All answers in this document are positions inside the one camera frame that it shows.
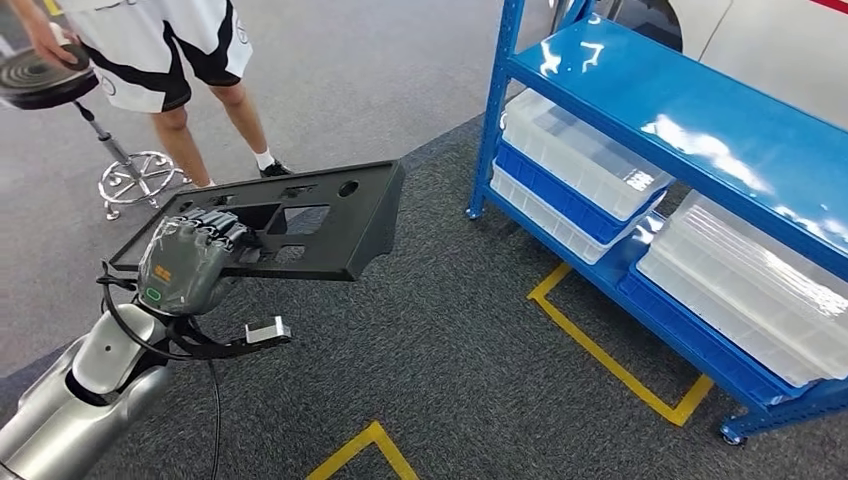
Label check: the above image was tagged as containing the blue metal shelf rack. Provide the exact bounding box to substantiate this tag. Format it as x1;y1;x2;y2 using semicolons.
465;0;848;446

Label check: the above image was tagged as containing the person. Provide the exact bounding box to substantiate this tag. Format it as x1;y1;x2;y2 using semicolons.
9;0;293;190

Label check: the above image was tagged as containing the robot left hand grey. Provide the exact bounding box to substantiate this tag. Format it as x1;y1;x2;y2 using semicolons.
137;208;260;317

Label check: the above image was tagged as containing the person's hand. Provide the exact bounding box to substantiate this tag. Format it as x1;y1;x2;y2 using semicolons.
27;23;79;69

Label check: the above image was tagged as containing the black camera bracket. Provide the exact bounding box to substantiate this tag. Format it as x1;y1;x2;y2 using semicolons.
168;317;294;362

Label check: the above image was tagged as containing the black plastic plate bracket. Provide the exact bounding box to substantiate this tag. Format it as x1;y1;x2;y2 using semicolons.
107;158;407;284

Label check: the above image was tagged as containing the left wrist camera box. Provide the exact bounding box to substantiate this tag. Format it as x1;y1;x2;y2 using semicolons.
245;315;293;346

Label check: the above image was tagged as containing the black round swivel stool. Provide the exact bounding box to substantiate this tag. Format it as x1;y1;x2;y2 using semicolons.
0;40;191;223

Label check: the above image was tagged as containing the white car red stripe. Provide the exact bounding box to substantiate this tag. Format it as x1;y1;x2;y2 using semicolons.
549;0;848;130

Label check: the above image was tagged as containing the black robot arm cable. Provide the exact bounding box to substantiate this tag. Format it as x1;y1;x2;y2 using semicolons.
95;261;223;480

